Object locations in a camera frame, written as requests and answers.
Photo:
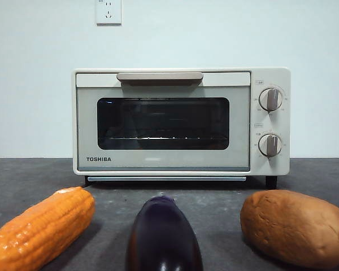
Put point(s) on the cream timer knob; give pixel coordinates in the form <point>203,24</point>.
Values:
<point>270,145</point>

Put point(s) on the white wall socket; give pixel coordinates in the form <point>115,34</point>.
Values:
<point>108,17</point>

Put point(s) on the cream temperature knob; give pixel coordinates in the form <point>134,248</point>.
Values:
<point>271,99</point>

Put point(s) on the orange corn cob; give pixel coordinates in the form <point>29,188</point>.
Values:
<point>39,234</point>

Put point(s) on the cream Toshiba toaster oven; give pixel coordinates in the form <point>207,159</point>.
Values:
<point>284,124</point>

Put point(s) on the dark purple eggplant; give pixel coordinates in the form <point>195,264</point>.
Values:
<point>164,240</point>

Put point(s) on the brown sweet potato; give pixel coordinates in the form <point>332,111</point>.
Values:
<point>293,228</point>

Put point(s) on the metal crumb tray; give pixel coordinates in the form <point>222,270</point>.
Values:
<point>166,179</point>

